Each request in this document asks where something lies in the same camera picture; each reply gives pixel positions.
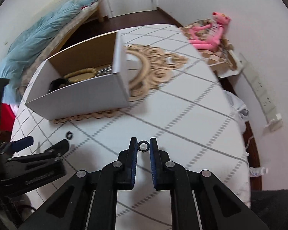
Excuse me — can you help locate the black band bracelet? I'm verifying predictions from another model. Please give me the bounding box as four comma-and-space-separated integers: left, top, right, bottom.
48, 77, 70, 93

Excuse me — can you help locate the wooden bead bracelet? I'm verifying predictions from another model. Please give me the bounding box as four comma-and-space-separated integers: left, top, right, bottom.
63, 67, 98, 83

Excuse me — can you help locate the silver chain bracelet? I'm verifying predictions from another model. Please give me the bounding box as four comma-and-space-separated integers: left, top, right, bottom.
95, 64, 113, 77

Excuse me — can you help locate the red bed sheet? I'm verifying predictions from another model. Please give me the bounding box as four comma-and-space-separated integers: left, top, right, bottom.
0, 103, 16, 132

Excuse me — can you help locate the white patterned tablecloth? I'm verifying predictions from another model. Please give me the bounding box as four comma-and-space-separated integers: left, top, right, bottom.
10, 23, 251, 230

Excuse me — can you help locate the white cardboard box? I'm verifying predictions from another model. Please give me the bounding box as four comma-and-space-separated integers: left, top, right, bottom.
25, 31, 130, 121

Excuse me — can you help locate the light blue duvet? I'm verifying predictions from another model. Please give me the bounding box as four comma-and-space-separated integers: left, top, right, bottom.
0, 0, 98, 105

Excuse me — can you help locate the white plastic bag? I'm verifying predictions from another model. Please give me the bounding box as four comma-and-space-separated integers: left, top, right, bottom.
224, 91, 250, 134

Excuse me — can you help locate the checkered cushion stool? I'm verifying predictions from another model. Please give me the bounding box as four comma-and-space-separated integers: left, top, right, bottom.
179, 17, 239, 72

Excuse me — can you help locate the black fuzzy seat cover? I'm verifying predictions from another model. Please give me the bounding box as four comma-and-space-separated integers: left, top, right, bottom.
251, 190, 288, 229

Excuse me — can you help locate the pink panther plush toy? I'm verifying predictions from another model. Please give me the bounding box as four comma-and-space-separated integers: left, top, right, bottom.
189, 11, 232, 50

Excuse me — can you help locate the bed with checkered mattress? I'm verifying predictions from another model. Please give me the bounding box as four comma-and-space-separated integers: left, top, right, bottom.
17, 2, 103, 96

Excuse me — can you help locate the white charger with cable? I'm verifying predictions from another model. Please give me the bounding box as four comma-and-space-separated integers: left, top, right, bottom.
244, 113, 284, 149

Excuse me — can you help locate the white wall power strip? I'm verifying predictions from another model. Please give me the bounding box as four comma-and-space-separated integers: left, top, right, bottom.
238, 53, 283, 132

